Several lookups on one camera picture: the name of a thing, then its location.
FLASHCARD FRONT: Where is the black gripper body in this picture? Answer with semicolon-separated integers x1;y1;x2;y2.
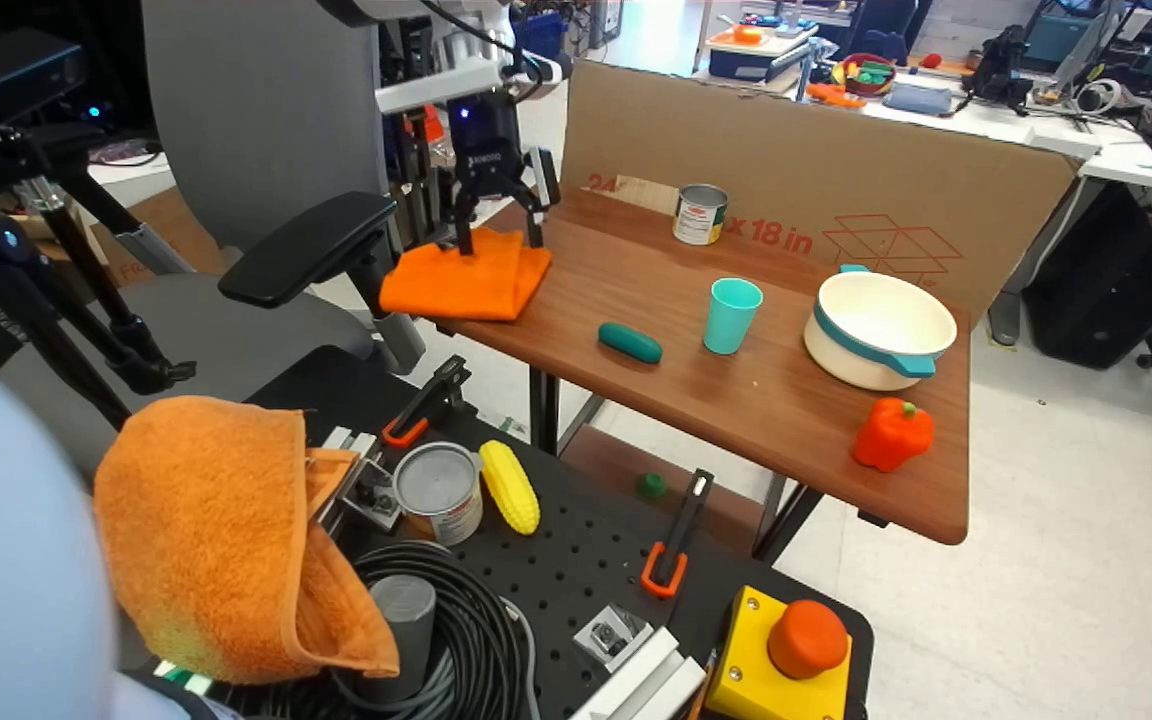
450;92;532;182

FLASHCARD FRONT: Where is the orange cloth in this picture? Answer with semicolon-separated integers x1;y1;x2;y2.
377;225;556;327

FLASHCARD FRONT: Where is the small labelled tin can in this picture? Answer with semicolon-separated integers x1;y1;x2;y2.
668;181;731;246

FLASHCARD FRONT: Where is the green toy pickle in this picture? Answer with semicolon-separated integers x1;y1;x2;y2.
597;321;668;369

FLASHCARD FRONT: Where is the teal plastic cup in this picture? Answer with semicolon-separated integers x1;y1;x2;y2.
702;277;769;358

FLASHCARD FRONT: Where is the grey office chair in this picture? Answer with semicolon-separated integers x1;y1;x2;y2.
0;0;401;444

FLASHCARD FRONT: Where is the black bin with orange item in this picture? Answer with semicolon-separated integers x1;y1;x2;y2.
705;19;817;89

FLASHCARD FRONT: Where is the yellow toy corn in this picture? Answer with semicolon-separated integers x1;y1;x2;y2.
475;434;546;539

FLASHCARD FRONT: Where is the orange labelled peaches can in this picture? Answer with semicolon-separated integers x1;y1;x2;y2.
388;434;487;547

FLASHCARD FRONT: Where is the wooden table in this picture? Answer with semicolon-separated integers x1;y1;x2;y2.
431;182;978;566

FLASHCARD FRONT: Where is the orange and green toys pile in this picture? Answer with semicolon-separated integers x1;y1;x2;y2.
810;46;905;112

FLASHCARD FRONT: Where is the black perforated robot table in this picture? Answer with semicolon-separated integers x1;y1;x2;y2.
240;340;878;720

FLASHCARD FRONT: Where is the white bowl with teal rim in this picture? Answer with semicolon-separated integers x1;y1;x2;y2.
799;259;959;396

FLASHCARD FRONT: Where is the brown cardboard board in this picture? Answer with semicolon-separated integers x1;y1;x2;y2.
559;55;1086;322

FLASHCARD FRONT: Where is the orange terry towel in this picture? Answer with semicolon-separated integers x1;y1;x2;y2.
92;392;403;689

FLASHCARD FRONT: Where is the grey cylinder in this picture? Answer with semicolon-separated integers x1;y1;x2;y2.
363;570;439;708

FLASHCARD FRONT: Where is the orange toy bell pepper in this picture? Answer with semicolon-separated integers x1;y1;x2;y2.
847;396;940;476

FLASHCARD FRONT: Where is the yellow emergency stop box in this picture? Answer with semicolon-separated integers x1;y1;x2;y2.
705;581;856;720

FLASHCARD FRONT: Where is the long white desk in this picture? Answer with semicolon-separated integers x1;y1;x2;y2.
860;79;1152;193

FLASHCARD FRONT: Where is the black bag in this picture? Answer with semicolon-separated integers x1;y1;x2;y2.
1019;174;1152;374

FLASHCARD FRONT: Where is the black clamp with orange handle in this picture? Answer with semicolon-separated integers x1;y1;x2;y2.
381;351;475;453
637;462;716;604

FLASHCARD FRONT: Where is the black camera tripod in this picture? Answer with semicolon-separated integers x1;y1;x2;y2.
0;124;201;431

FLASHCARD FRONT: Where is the coiled black cable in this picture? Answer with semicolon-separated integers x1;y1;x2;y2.
222;536;546;720

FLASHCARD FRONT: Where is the aluminium extrusion bracket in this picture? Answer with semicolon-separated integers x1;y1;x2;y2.
572;599;712;720

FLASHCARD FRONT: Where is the black stereo camera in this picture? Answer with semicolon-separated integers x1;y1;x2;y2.
0;26;89;146

